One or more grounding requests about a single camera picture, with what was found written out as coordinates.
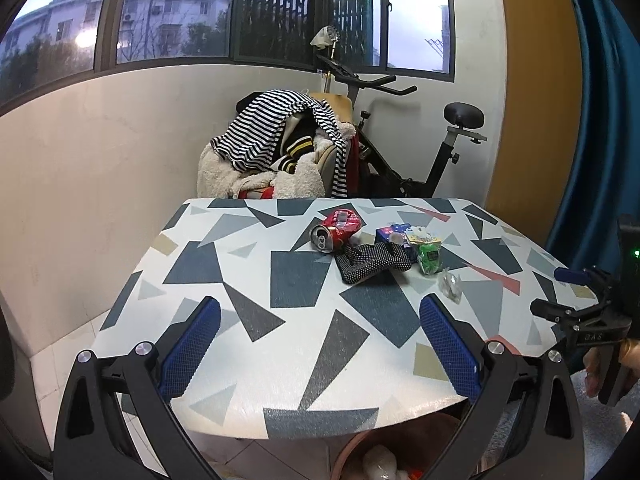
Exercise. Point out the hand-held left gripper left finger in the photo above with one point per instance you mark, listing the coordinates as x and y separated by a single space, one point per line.
192 345

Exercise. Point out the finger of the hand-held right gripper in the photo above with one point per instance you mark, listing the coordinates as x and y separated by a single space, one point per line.
550 309
570 276

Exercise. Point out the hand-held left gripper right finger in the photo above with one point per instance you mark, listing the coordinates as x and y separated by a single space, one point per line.
450 345

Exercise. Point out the clear plastic wrapper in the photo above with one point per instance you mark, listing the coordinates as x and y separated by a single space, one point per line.
450 285

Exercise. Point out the green snack packet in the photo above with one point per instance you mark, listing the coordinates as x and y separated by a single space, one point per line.
429 257

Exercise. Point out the white yellow toy packet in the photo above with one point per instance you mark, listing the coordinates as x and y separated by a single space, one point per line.
425 235

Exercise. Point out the black dotted glove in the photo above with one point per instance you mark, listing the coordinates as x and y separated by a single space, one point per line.
367 262

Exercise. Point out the blue packet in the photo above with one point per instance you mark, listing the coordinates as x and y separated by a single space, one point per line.
387 234

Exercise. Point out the brown trash bin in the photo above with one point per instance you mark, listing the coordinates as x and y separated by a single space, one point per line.
350 455

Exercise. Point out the crushed red soda can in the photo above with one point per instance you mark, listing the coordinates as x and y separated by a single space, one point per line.
340 227

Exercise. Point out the person's right hand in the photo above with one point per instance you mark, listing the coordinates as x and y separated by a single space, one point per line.
595 370

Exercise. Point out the white fleece cloth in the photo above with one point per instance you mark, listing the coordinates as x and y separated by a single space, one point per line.
580 395

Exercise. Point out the geometric patterned table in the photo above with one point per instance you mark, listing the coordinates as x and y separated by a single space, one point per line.
300 320

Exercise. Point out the blue curtain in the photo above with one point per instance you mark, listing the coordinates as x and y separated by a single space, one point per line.
610 110

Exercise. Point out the white fleece blanket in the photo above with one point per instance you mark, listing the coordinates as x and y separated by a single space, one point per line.
215 175

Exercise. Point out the black exercise bike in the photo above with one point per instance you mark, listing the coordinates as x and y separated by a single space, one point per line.
442 160

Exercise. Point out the yellow wooden panel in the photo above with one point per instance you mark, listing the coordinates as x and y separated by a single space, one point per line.
540 85

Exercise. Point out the red garment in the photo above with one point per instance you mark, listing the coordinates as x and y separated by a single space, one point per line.
355 165

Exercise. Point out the black yellow striped garment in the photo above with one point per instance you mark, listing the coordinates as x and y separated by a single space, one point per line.
297 147

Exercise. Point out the striped shirt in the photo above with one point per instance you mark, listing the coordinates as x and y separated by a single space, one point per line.
255 130

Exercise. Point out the yellow wooden chair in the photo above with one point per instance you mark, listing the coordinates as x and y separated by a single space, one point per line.
340 105

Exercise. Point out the thin metal pole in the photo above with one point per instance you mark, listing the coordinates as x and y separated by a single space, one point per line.
329 77

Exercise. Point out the dark framed window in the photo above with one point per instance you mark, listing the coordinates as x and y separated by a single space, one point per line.
415 10
175 10

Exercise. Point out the white plastic bag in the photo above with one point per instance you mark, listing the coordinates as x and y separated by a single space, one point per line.
324 37

